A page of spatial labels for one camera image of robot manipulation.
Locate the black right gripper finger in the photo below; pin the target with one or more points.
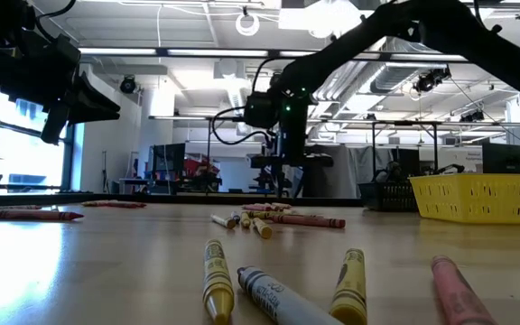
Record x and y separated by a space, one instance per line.
299 180
276 180

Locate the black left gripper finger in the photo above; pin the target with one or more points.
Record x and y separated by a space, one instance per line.
93 116
95 100

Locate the thin grey crayon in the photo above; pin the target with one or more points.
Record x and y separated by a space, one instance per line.
281 206

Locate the gold crayon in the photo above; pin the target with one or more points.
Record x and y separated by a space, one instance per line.
262 214

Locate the long red crayon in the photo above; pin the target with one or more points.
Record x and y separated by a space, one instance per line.
309 221

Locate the blue grey crayon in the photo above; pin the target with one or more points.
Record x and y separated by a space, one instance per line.
235 216

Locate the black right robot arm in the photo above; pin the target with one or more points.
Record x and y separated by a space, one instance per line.
490 49

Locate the dark curtain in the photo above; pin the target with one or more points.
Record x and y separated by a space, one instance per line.
332 176

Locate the long ceiling light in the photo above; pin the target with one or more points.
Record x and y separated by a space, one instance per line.
120 51

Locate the large window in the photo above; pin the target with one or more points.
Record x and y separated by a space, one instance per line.
25 158

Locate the red equipment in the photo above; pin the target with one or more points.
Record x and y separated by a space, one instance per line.
197 167

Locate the black plastic basket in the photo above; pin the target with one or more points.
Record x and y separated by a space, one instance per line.
386 196

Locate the large yellow crayon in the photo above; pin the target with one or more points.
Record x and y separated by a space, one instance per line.
350 289
217 280

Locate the large grey crayon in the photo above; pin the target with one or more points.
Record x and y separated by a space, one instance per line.
273 298

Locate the yellow plastic basket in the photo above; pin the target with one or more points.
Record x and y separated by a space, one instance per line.
467 198

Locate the large pink crayon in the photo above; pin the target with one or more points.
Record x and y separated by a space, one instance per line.
456 293

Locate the large black monitor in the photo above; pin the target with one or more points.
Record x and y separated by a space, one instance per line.
506 158

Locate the round black ceiling camera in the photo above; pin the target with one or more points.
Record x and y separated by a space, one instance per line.
127 84

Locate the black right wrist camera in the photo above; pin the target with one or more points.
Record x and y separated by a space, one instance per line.
262 110

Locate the black metal table frame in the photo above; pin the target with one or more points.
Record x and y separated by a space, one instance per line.
209 158
374 149

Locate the black table edge rail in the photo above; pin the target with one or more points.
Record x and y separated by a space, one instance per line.
174 198

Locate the black ceiling camera rig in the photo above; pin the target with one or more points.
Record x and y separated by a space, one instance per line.
472 116
429 81

